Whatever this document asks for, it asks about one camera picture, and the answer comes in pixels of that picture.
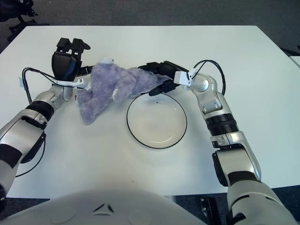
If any white right wrist mount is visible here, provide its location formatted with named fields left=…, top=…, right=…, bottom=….
left=173, top=69, right=199, bottom=86

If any purple plush teddy bear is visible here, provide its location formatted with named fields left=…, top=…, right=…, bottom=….
left=76, top=57, right=173, bottom=126

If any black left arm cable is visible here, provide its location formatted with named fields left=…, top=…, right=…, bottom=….
left=14, top=67, right=75, bottom=178

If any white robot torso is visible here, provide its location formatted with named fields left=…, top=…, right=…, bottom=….
left=0, top=187, right=209, bottom=225

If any black office chair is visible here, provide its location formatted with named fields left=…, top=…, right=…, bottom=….
left=0, top=0, right=50, bottom=43

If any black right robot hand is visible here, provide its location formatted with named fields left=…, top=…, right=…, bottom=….
left=137, top=60, right=189, bottom=97

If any black metal table bracket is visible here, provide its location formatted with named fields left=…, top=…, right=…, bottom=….
left=200, top=197, right=220, bottom=225

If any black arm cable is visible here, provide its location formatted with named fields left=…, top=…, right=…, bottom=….
left=192, top=60, right=226, bottom=96
left=14, top=67, right=75, bottom=178

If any white plate with black rim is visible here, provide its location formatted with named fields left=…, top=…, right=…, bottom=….
left=126, top=92, right=188, bottom=150

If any white wrist mount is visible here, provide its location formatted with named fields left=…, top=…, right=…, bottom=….
left=173, top=69, right=199, bottom=86
left=52, top=77, right=89, bottom=90

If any white left wrist mount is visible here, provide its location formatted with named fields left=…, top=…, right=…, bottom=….
left=52, top=77, right=89, bottom=90

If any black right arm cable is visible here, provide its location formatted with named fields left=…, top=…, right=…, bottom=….
left=192, top=60, right=226, bottom=96

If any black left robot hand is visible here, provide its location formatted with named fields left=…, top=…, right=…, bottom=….
left=51, top=37, right=93, bottom=82

